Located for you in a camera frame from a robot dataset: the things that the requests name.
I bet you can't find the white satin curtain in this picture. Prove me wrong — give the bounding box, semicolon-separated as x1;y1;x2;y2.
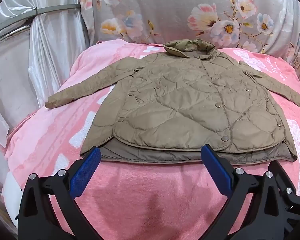
0;0;95;188

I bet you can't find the grey curtain tieback band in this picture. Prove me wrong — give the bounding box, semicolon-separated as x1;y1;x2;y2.
0;4;80;38

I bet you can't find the pink printed blanket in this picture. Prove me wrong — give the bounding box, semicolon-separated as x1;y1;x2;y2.
1;40;300;240

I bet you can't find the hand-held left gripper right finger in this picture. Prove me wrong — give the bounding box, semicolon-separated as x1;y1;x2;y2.
201;144;300;240

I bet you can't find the grey floral blanket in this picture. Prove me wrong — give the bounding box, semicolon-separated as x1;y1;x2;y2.
79;0;300;75

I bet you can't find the tan quilted jacket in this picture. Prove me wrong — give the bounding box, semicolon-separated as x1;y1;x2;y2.
45;39;300;164

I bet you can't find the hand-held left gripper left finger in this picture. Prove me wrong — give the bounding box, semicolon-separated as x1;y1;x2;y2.
17;147;102;240

